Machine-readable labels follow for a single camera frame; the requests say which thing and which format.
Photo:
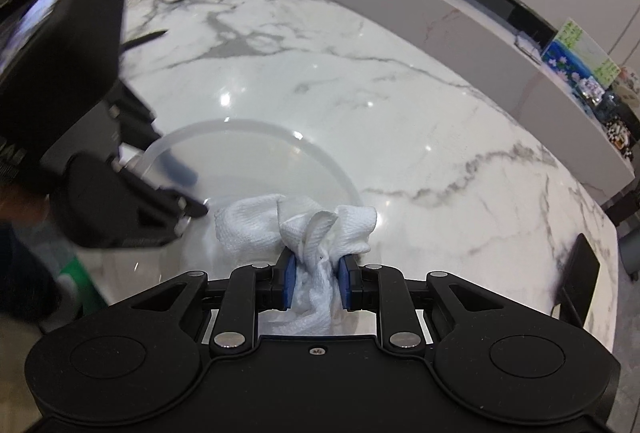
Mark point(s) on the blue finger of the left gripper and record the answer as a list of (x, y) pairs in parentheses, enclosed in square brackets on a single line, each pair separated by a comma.
[(136, 127), (164, 212)]

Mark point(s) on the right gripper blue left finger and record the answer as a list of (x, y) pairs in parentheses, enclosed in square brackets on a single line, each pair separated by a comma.
[(249, 290)]

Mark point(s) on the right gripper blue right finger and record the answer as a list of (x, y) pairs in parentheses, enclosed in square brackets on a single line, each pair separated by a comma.
[(382, 291)]

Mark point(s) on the white cloth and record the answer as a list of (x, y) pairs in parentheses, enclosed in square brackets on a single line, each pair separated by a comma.
[(254, 229)]

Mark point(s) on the clear plastic bowl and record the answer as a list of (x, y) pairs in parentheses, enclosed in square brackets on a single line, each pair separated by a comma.
[(234, 160)]

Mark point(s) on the black pen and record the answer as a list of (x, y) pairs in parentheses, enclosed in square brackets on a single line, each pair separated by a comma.
[(146, 38)]

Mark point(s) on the black phone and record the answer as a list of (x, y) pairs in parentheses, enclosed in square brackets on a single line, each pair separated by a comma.
[(578, 283)]

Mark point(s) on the flower painting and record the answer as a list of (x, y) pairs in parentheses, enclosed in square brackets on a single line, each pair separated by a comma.
[(573, 55)]

